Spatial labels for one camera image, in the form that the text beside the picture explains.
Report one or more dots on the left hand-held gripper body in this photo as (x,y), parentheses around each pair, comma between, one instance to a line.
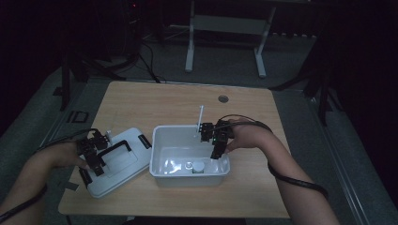
(86,146)

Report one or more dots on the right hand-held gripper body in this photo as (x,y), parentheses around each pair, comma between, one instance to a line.
(223,132)

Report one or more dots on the white plastic storage box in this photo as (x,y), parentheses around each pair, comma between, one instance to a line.
(187,179)

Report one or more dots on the metal floor rail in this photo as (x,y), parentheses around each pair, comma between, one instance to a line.
(341,168)
(47,137)

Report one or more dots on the dark equipment rack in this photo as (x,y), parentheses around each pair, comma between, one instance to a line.
(125,28)

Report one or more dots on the person's right hand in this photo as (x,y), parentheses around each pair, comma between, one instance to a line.
(250,137)

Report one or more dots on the white metal stand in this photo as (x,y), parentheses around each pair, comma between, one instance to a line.
(225,25)

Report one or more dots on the dark tape patch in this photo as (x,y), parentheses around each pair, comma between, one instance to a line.
(72,186)

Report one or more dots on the person's left hand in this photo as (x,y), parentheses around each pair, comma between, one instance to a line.
(61,154)

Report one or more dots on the black tripod stand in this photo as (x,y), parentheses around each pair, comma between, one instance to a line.
(67,84)
(322,93)

